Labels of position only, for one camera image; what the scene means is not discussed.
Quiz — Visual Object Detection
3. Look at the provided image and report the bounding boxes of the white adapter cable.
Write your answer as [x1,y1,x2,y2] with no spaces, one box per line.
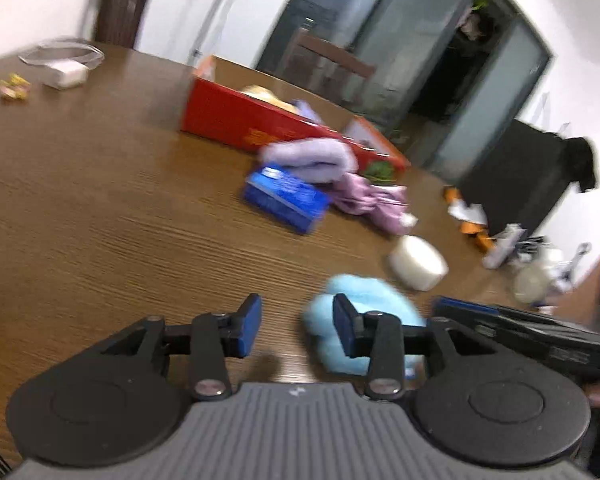
[19,37,106,68]

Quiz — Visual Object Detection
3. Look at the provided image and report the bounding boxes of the white power adapter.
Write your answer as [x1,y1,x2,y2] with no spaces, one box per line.
[42,62,88,91]

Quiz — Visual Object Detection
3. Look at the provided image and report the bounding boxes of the black cloth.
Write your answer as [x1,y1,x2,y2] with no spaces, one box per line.
[559,136,600,194]

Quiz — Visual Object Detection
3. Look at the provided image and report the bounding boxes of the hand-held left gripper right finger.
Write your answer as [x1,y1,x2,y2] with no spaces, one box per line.
[332,294,486,402]

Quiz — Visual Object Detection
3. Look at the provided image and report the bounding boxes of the clear glass cup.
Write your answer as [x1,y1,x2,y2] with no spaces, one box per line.
[511,250,562,305]

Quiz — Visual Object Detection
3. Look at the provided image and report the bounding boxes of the hanging clothes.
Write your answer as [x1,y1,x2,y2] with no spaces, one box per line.
[455,0,501,53]

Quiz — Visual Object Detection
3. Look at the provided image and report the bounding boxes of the lavender towel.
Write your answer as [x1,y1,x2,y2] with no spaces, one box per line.
[259,136,359,187]

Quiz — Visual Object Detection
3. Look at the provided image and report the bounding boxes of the purple satin scrunchie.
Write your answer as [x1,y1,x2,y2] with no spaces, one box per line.
[330,172,411,236]

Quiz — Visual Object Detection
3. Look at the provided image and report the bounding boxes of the white spray bottle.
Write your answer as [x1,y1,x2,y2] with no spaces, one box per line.
[481,224,527,271]

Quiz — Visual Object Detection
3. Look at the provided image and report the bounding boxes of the blue tissue packet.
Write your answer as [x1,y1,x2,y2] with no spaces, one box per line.
[243,163,332,236]

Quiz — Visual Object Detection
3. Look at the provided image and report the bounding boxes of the white round sponge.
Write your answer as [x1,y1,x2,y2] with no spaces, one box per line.
[388,235,449,292]

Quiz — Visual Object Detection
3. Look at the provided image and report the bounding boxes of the red cardboard box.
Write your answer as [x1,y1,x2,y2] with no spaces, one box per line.
[180,55,412,182]

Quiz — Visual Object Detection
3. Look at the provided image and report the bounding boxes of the light blue fluffy puff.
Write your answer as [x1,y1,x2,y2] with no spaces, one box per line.
[300,273,427,376]

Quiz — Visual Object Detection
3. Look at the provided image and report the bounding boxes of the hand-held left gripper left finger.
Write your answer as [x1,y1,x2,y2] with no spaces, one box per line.
[100,294,263,402]

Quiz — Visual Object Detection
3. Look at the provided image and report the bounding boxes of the black-framed sliding glass door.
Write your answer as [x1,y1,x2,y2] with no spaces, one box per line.
[255,0,553,184]

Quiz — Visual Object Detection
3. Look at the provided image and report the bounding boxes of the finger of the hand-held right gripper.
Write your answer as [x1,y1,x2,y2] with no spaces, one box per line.
[432,296,551,332]

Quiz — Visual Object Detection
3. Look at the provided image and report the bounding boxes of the dark wooden slatted chair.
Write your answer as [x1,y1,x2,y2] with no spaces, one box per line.
[284,27,377,107]
[94,0,157,52]

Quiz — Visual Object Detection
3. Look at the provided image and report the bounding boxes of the black paper bag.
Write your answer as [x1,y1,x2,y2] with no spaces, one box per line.
[459,119,581,242]

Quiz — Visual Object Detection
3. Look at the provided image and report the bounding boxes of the pile of yellow candies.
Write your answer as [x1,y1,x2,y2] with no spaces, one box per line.
[0,73,32,102]

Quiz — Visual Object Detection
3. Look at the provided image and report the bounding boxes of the white and yellow plush toy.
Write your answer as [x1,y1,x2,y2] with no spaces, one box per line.
[242,85,297,112]

